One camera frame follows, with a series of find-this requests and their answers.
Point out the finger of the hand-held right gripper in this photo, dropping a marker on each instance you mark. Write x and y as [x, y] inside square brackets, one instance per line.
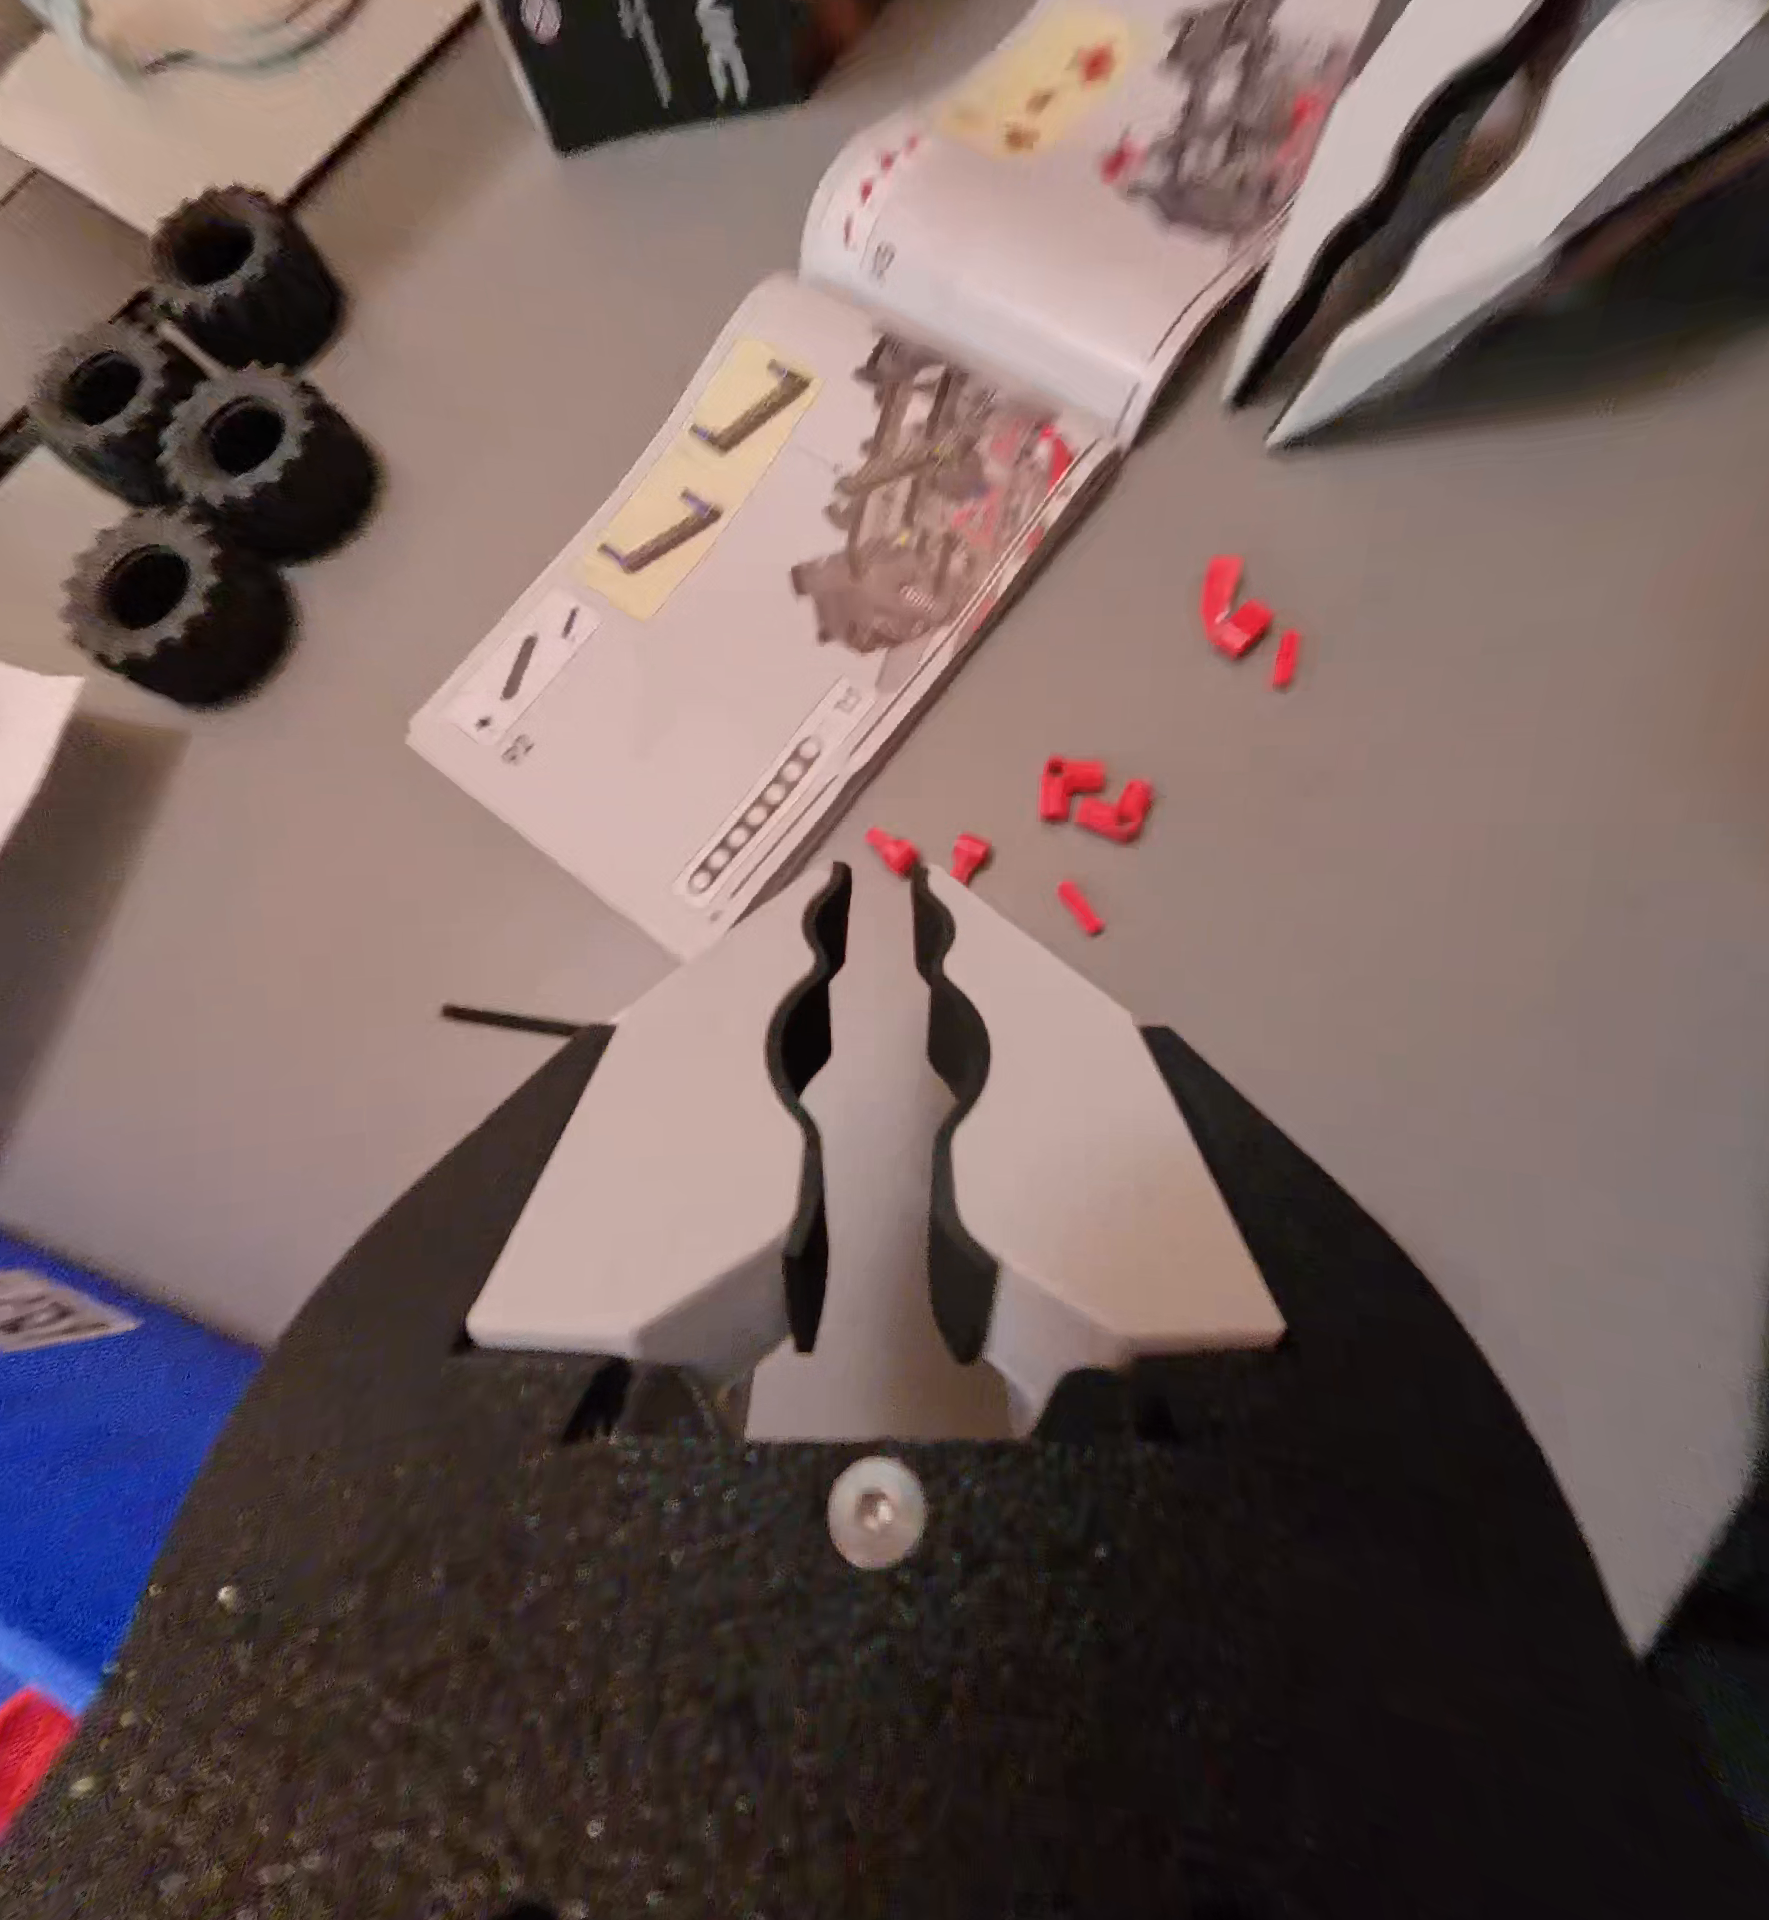
[1573, 166]
[1364, 166]

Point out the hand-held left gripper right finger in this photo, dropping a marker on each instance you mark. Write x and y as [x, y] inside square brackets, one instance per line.
[1108, 1202]

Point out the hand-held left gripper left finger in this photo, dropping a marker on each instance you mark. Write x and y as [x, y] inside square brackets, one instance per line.
[644, 1202]

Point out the red pin brick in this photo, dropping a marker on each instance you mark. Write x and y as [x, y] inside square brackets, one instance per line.
[1080, 905]
[1286, 662]

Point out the red angled connector brick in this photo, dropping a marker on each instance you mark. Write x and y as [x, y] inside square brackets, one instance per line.
[1066, 786]
[893, 852]
[1121, 809]
[970, 858]

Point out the red tooth brick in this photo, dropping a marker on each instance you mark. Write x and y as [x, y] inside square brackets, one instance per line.
[1248, 632]
[1216, 594]

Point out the thin black rod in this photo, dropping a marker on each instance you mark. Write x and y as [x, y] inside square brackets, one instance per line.
[516, 1021]

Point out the open toy instruction booklet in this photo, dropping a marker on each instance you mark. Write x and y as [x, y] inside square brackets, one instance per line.
[644, 705]

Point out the blue box white label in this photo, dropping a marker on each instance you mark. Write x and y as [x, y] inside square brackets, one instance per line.
[59, 1425]

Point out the black cardboard box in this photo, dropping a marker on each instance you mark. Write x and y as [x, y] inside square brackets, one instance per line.
[644, 77]

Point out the black toy tyre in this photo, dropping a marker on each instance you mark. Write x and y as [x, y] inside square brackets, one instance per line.
[262, 292]
[291, 474]
[202, 622]
[96, 421]

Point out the beige tray with bag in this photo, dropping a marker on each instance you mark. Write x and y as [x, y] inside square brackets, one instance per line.
[224, 128]

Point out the white crumpled plastic bag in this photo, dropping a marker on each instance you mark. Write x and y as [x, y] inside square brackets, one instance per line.
[224, 31]

